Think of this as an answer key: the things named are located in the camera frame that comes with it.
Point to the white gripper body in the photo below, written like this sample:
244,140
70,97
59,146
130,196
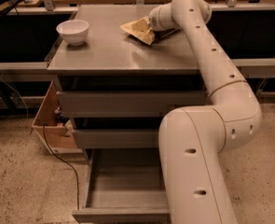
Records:
157,20

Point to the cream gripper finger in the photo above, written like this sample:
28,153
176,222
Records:
141,25

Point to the brown chip bag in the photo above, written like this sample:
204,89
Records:
149,36

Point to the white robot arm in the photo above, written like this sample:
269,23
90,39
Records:
191,137

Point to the grey drawer cabinet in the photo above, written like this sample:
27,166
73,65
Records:
112,60

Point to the grey top drawer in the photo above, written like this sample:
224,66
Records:
120,104

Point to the grey middle drawer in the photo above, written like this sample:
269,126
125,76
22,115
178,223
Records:
116,138

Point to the grey open bottom drawer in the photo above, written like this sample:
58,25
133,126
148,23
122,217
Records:
124,186

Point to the white bowl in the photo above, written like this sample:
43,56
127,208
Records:
73,32

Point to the cardboard box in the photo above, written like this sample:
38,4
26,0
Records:
54,134

